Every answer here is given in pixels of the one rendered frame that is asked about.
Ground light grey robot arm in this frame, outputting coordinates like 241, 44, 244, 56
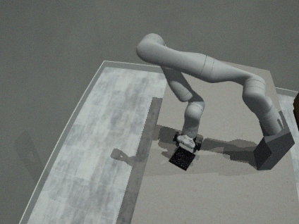
136, 33, 283, 149

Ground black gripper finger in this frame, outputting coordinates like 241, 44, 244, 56
193, 140, 202, 153
173, 132, 180, 147

